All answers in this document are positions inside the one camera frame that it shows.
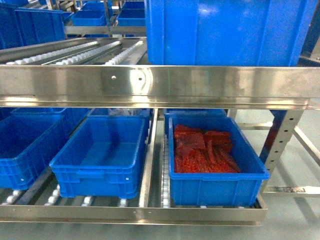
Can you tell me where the blue bin upper left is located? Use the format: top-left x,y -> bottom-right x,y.
0,3 -> 66,50

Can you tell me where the large blue bin top shelf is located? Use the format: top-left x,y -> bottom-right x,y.
144,0 -> 318,67

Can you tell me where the stainless steel shelf rack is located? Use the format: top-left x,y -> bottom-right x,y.
0,38 -> 320,226

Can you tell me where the empty blue bin middle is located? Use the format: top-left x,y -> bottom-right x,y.
49,116 -> 150,199

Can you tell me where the blue bin behind middle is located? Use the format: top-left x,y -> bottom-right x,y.
87,108 -> 152,145

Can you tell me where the blue bin with red parts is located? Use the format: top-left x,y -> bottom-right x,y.
167,116 -> 270,207

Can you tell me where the blue bin lower left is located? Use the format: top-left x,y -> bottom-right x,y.
0,115 -> 68,190

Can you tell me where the red parts pile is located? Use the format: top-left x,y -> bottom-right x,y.
173,124 -> 241,174

